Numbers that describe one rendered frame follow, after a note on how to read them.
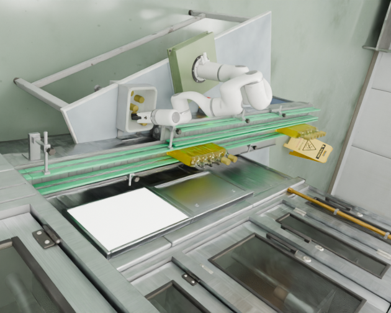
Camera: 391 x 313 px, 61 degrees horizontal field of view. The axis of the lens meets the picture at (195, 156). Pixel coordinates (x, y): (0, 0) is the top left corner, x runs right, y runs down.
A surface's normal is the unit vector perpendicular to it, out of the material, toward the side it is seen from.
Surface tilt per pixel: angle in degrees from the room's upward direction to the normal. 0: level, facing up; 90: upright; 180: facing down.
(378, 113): 90
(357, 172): 90
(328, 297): 90
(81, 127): 0
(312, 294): 90
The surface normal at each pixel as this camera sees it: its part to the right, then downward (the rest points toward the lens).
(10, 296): 0.15, -0.92
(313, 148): -0.29, -0.25
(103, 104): 0.71, 0.36
